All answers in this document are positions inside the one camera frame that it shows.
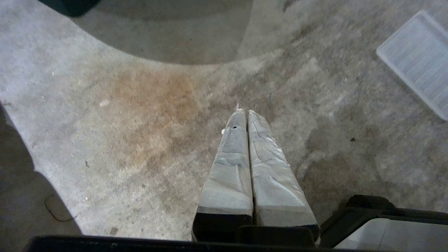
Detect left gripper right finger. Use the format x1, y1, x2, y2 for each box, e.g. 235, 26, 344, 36
248, 110, 320, 244

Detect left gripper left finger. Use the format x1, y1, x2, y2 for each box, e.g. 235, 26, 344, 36
192, 108, 254, 242

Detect dark round object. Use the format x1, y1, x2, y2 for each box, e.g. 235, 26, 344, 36
38, 0, 103, 18

